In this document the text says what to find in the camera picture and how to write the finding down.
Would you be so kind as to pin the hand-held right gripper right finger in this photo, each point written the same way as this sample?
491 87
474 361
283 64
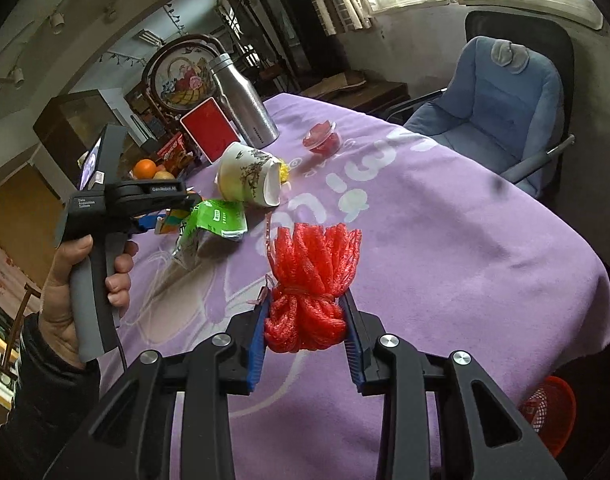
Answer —
357 355

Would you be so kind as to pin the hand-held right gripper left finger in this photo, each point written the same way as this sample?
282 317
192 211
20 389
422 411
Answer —
255 350

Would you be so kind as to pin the green white snack packet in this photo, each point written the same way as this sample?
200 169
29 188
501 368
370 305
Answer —
212 222

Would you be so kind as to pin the red foam fruit net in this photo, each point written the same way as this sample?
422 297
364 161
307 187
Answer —
310 280

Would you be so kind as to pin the red mesh wastebasket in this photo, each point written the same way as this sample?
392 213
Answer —
550 410

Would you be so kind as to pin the person's left forearm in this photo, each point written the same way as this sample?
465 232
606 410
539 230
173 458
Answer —
40 410

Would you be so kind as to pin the person's left hand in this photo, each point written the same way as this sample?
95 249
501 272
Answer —
57 310

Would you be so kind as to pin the orange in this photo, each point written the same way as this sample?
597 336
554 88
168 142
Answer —
145 169

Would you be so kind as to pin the orange yellow drink carton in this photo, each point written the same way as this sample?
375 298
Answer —
170 222

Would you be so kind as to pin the red biscuit packet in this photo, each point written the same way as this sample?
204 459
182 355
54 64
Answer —
175 152

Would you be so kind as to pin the wooden glass cabinet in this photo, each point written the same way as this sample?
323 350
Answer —
70 125

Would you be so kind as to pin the red and white box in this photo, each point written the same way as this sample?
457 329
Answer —
210 132

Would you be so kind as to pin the floral paper cup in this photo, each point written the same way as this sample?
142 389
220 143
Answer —
245 175

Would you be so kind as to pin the wooden door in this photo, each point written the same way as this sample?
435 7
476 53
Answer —
20 210

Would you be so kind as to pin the round embroidered table screen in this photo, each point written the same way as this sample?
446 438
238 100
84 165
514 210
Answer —
180 77

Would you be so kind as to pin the stainless steel bottle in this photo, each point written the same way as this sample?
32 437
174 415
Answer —
245 105

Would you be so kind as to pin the yellow foam net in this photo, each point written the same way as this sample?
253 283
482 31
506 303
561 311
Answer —
284 172

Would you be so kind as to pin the white ceiling spotlight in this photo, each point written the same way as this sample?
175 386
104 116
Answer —
57 20
17 76

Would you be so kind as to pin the carved wooden chair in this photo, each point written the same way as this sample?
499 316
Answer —
10 345

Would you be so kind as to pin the red jelly cup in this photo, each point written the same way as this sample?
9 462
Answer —
322 137

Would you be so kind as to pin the low wooden side table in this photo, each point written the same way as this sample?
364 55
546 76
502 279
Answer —
355 92

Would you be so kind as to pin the blue cushioned chair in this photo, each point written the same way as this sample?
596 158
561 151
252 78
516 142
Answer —
567 60

